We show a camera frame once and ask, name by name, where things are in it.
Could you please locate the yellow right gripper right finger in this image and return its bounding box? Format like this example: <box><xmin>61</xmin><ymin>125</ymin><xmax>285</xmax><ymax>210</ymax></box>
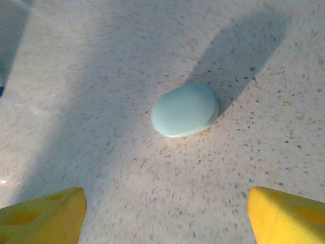
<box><xmin>247</xmin><ymin>186</ymin><xmax>325</xmax><ymax>244</ymax></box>

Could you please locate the light blue earbud case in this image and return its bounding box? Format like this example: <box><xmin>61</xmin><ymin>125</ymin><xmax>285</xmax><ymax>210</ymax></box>
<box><xmin>150</xmin><ymin>83</ymin><xmax>220</xmax><ymax>138</ymax></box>

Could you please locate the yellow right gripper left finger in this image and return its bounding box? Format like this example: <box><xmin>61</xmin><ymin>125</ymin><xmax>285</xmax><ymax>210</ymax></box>
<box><xmin>0</xmin><ymin>187</ymin><xmax>88</xmax><ymax>244</ymax></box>

